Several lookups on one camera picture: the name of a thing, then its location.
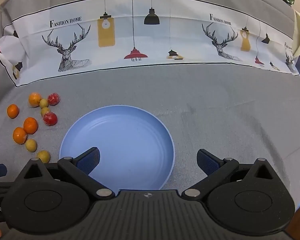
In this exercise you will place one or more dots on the red round fruit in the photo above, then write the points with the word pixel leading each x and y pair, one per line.
pixel 50 118
pixel 53 99

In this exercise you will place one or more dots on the yellow-green round fruit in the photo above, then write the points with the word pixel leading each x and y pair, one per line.
pixel 45 111
pixel 43 156
pixel 30 145
pixel 43 103

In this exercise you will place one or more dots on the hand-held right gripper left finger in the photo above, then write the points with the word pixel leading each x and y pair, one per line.
pixel 90 160

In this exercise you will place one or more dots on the blue round plate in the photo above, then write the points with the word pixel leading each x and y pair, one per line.
pixel 125 135

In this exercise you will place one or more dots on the small orange tangerine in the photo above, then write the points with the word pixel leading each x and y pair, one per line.
pixel 35 99
pixel 30 125
pixel 20 135
pixel 13 111

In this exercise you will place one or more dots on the grey printed bed sheet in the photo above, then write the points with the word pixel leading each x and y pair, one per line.
pixel 215 110

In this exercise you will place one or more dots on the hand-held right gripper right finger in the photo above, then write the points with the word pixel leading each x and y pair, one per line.
pixel 207 164

